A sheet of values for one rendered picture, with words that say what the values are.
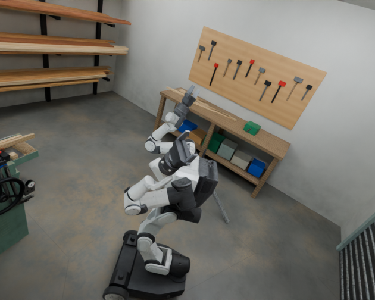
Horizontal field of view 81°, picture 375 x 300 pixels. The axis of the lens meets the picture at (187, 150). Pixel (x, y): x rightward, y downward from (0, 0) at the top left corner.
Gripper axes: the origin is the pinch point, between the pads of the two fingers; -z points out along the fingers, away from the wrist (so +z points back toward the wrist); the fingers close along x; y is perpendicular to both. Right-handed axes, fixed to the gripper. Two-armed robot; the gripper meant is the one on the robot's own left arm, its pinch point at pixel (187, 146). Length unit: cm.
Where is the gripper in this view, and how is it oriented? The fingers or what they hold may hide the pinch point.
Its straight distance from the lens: 87.2
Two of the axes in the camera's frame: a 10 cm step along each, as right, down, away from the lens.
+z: -5.3, 5.1, 6.8
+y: 8.0, 0.5, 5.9
